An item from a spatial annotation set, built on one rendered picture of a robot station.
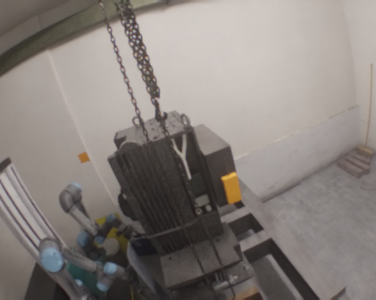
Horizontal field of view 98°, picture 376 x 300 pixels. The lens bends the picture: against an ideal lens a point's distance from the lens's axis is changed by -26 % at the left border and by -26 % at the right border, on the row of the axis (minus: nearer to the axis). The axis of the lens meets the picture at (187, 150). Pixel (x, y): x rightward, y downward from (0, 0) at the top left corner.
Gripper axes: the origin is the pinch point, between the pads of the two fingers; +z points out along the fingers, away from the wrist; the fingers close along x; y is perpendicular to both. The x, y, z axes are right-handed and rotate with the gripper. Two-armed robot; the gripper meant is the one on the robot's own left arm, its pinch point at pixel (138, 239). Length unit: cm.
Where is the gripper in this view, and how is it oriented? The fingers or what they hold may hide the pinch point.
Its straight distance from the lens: 181.7
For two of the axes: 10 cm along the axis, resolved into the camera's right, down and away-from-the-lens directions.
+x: -0.9, -2.6, 9.6
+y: 7.0, -7.0, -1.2
